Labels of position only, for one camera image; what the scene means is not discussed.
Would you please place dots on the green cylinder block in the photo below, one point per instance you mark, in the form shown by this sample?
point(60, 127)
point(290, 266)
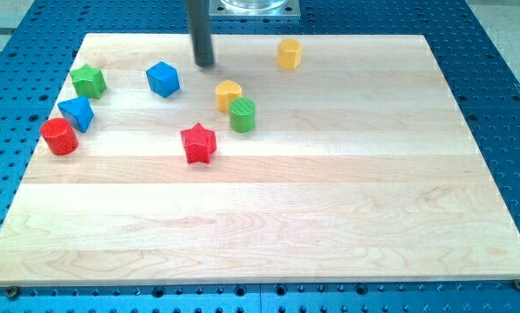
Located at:
point(242, 114)

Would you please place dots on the red star block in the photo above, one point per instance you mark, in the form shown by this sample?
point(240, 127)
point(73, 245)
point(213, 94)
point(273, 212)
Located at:
point(198, 143)

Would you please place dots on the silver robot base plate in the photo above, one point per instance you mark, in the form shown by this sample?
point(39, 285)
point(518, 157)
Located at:
point(254, 9)

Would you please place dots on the blue cube block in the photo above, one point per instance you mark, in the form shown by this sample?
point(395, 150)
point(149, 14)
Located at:
point(163, 79)

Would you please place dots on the yellow heart block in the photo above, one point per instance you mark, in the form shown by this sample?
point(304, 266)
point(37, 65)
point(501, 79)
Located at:
point(226, 92)

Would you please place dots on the light wooden board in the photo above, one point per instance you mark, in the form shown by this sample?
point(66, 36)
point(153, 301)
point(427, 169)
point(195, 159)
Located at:
point(360, 168)

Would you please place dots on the blue triangular prism block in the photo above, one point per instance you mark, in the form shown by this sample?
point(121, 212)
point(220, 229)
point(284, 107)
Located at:
point(78, 112)

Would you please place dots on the green star block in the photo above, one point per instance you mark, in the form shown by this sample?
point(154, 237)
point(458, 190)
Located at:
point(88, 81)

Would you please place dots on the red cylinder block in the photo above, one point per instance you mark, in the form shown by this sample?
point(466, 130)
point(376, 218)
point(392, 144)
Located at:
point(59, 136)

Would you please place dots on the yellow hexagon block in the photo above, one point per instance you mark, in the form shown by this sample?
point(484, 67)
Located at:
point(289, 54)

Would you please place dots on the board clamp screw left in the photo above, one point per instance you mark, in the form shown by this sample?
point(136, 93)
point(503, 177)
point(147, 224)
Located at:
point(12, 292)

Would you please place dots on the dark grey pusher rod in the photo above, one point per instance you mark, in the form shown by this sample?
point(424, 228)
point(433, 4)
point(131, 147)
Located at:
point(200, 32)

